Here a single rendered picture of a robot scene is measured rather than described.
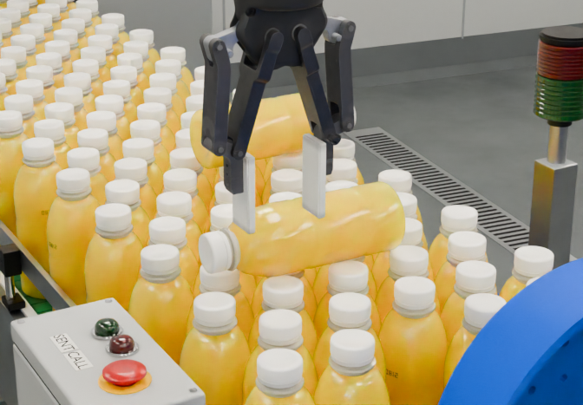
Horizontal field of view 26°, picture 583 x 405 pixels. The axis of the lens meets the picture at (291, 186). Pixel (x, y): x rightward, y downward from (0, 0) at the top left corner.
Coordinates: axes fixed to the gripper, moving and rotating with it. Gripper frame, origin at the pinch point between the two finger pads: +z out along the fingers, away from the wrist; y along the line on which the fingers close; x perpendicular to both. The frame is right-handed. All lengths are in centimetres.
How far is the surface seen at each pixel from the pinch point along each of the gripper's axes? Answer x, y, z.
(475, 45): 358, 299, 115
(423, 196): 239, 188, 125
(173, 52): 86, 28, 13
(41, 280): 45, -8, 26
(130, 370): -3.9, -16.0, 11.5
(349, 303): -0.9, 6.9, 12.5
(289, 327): -2.1, -0.2, 12.5
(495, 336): -26.2, 3.3, 2.7
